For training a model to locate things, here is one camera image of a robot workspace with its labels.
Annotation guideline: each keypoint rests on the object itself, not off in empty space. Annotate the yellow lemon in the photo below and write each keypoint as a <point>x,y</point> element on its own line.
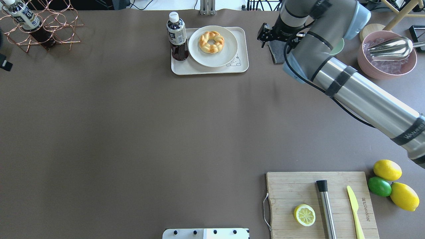
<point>387,170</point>
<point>404,197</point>

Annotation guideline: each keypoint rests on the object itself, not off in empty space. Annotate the copper wire bottle rack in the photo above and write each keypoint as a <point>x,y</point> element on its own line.
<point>58,17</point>

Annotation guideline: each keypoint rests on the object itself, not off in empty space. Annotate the twisted ring donut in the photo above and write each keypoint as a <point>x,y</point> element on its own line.
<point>211,42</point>

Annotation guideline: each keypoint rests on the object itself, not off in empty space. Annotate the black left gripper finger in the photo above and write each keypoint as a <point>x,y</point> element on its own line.
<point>4,63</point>

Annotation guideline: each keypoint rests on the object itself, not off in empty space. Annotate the grey folded cloth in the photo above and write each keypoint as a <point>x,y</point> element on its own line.
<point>277,51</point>

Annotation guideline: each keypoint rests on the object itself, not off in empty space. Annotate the dark tea bottle on tray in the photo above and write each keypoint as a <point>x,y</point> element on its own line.
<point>176,30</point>

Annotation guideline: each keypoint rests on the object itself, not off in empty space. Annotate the yellow lemon upper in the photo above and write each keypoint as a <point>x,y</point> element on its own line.
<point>387,170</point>

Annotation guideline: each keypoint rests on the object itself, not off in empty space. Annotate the aluminium frame post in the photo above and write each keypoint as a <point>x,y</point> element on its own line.
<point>207,7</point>

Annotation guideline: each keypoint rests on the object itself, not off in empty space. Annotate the half lemon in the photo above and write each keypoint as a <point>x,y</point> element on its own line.
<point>304,215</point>

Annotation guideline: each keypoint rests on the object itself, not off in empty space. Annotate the yellow plastic knife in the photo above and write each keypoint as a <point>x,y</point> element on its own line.
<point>355,207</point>

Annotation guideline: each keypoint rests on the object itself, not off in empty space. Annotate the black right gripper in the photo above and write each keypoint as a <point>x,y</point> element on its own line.
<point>277,29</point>

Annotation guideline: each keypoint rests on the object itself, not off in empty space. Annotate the wooden mug tree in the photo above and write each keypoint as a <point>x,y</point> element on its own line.
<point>399,15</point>

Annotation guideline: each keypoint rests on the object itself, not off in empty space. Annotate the pink bowl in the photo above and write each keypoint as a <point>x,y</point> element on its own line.
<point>384,34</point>

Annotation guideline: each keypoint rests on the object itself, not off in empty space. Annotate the steel cylinder muddler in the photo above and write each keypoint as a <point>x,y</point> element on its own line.
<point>326,205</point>

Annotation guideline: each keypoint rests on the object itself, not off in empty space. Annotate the green lime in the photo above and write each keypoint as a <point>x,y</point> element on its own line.
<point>379,186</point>

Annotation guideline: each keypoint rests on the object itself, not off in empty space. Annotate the bottle in rack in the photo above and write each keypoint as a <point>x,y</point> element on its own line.
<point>29,22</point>

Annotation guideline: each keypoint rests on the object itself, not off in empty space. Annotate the steel scoop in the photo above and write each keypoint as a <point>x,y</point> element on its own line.
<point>395,49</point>

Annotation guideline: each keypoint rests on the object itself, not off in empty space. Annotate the mint green bowl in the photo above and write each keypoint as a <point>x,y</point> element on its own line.
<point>338,47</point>

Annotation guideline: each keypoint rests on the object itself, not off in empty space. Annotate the wooden cutting board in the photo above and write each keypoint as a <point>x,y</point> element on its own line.
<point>289,189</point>

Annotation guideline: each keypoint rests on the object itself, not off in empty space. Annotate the cream rabbit tray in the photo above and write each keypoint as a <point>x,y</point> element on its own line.
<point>239,64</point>

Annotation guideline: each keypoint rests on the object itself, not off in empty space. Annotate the yellow lemon lower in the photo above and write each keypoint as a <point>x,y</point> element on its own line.
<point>404,197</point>

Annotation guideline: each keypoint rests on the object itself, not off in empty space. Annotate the clear plastic ice cubes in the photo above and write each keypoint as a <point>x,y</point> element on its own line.
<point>386,67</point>

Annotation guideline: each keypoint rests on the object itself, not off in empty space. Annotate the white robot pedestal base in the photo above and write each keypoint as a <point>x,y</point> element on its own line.
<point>207,233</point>

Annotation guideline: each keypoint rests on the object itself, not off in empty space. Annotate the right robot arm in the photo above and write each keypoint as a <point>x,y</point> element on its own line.
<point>309,61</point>

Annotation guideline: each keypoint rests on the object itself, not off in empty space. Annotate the white plate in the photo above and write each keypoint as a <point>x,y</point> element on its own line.
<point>229,49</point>

